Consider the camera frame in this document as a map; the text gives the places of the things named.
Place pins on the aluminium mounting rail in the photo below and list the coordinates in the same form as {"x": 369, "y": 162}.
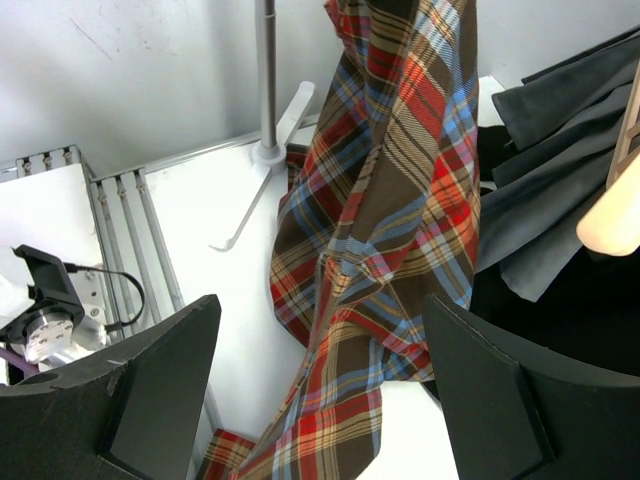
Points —
{"x": 53, "y": 201}

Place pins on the beige hanger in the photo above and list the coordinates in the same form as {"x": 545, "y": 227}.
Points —
{"x": 611, "y": 226}
{"x": 622, "y": 156}

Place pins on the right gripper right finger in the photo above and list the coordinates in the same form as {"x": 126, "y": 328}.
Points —
{"x": 517, "y": 410}

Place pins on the metal rack upright pole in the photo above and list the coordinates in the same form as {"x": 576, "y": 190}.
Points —
{"x": 267, "y": 156}

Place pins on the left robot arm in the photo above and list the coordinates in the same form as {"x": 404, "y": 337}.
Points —
{"x": 44, "y": 324}

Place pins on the plaid flannel shirt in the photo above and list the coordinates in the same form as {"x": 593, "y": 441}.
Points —
{"x": 382, "y": 210}

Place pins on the black hanging garment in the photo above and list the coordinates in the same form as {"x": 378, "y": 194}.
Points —
{"x": 590, "y": 310}

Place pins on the grey pleated skirt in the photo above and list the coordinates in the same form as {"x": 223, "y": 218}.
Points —
{"x": 564, "y": 122}

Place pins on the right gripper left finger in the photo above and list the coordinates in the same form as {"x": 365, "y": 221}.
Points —
{"x": 129, "y": 411}

